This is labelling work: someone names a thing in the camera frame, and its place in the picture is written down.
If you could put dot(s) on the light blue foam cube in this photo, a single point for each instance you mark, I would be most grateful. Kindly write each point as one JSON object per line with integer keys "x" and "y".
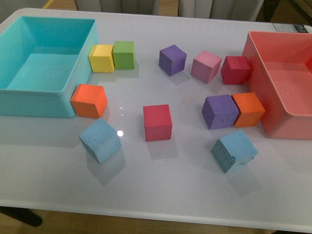
{"x": 233, "y": 150}
{"x": 100, "y": 140}

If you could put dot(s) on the red foam cube centre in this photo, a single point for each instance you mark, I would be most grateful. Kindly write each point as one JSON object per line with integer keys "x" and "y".
{"x": 157, "y": 122}

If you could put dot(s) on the purple foam cube far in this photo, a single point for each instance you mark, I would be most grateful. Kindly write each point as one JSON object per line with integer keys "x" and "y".
{"x": 172, "y": 60}

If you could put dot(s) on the purple foam cube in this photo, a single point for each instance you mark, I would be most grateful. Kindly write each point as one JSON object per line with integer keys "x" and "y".
{"x": 172, "y": 60}
{"x": 220, "y": 112}

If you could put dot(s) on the purple foam cube near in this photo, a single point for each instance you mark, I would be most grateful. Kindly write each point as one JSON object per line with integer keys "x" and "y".
{"x": 220, "y": 112}

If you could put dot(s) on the orange foam cube left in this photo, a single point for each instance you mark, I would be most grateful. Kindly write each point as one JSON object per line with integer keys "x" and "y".
{"x": 89, "y": 101}

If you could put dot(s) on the orange foam cube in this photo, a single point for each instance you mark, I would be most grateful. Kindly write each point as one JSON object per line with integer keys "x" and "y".
{"x": 89, "y": 101}
{"x": 250, "y": 109}

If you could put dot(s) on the pink foam cube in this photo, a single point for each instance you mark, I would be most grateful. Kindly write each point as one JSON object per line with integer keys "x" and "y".
{"x": 205, "y": 66}

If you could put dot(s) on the green foam cube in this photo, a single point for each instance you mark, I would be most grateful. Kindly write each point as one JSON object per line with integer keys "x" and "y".
{"x": 124, "y": 55}

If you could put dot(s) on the yellow foam cube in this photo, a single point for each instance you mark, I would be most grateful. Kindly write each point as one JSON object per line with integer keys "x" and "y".
{"x": 101, "y": 58}

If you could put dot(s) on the dark red foam cube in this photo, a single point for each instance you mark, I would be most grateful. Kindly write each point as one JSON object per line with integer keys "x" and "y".
{"x": 235, "y": 70}

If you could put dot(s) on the orange foam cube right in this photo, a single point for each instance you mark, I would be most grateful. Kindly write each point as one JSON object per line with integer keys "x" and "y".
{"x": 250, "y": 109}

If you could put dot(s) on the grey chair left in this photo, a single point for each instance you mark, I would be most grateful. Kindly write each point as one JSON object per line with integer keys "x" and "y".
{"x": 145, "y": 7}

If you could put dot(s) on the grey chair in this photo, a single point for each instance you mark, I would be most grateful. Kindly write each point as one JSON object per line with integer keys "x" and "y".
{"x": 245, "y": 10}
{"x": 145, "y": 7}

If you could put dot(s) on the turquoise plastic bin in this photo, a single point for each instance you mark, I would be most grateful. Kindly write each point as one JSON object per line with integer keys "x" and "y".
{"x": 42, "y": 61}

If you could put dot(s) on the grey chair right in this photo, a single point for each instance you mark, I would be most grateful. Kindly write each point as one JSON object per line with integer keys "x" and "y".
{"x": 245, "y": 10}

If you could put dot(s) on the pink plastic bin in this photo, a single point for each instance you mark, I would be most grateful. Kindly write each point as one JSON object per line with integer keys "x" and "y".
{"x": 281, "y": 78}

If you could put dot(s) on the table label sticker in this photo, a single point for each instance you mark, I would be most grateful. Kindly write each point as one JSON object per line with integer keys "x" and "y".
{"x": 296, "y": 28}

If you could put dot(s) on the black table leg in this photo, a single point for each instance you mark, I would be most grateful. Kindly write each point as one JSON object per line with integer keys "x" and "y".
{"x": 23, "y": 215}

